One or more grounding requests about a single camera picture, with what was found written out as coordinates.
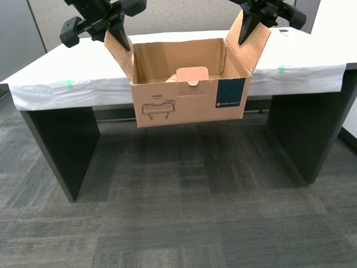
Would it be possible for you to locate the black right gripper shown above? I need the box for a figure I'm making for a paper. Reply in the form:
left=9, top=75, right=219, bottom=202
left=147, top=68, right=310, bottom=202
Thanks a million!
left=228, top=0, right=307, bottom=46

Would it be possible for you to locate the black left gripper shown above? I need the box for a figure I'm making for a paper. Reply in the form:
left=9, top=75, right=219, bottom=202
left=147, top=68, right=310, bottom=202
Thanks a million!
left=59, top=0, right=147, bottom=52

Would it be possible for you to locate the brown cardboard box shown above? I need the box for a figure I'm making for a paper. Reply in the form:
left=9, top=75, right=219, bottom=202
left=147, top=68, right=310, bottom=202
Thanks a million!
left=103, top=11, right=272, bottom=128

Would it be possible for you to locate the white plastic table cover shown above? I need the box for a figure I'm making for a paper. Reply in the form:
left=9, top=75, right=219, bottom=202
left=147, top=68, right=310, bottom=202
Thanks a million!
left=0, top=27, right=347, bottom=112

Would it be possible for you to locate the dark grey partition panel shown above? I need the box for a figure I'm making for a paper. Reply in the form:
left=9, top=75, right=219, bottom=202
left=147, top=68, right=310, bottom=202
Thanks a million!
left=293, top=0, right=322, bottom=35
left=0, top=0, right=48, bottom=82

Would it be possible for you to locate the grey speckled partition panel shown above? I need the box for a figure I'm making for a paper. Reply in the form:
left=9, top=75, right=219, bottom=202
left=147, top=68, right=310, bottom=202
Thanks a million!
left=27, top=0, right=297, bottom=53

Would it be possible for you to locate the dark office table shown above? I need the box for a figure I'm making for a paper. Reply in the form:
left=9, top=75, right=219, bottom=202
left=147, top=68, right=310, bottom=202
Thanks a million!
left=0, top=63, right=357, bottom=203

